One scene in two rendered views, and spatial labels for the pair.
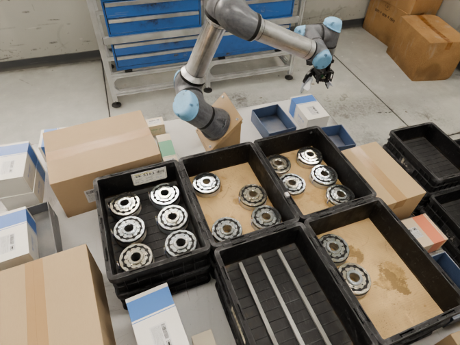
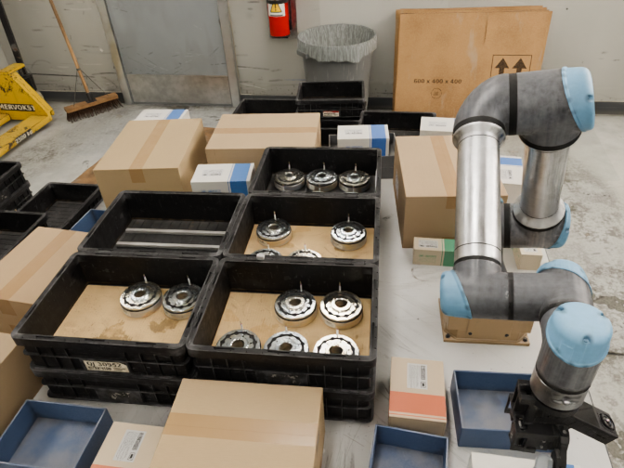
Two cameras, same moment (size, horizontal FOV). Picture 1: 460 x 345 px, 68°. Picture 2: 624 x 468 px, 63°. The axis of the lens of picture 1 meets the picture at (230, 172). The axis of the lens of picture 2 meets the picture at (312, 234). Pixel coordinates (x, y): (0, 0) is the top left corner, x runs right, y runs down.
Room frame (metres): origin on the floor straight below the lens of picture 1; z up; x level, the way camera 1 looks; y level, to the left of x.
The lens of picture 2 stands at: (1.36, -0.96, 1.74)
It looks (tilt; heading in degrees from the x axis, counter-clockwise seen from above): 37 degrees down; 122
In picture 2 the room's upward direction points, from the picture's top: 4 degrees counter-clockwise
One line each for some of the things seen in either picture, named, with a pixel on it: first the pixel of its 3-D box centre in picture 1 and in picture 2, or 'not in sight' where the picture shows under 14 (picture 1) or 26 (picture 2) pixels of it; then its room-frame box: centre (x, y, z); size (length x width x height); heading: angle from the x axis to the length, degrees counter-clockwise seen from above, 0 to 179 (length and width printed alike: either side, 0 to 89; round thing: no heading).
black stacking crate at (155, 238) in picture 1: (150, 222); (318, 186); (0.65, 0.26, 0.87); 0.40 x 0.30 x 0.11; 23
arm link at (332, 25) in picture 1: (330, 32); (572, 345); (1.42, -0.39, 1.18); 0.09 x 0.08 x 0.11; 104
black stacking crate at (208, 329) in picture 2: (307, 177); (291, 321); (0.88, -0.30, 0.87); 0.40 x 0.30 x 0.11; 23
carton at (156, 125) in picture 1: (139, 129); (522, 238); (1.27, 0.45, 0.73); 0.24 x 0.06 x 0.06; 111
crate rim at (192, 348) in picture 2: (310, 168); (289, 306); (0.88, -0.30, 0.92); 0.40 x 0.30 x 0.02; 23
